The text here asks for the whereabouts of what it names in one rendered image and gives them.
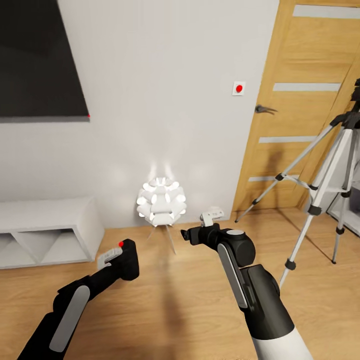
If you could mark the digital camera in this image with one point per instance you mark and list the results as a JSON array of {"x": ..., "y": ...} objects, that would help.
[{"x": 129, "y": 252}]

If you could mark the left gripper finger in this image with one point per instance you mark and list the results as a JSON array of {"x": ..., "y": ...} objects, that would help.
[{"x": 127, "y": 263}]

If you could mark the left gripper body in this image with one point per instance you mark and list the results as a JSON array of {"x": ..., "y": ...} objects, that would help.
[{"x": 112, "y": 273}]

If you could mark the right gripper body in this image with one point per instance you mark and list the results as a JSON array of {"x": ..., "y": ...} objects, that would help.
[{"x": 200, "y": 235}]

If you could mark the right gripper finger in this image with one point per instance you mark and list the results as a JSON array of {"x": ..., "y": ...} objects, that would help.
[{"x": 185, "y": 234}]

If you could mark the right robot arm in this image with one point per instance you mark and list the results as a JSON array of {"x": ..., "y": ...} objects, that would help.
[{"x": 274, "y": 335}]

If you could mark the camera tripod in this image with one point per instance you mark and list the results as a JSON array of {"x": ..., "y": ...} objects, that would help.
[{"x": 350, "y": 124}]

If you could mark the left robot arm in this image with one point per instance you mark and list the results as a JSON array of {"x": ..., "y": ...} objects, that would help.
[{"x": 52, "y": 337}]

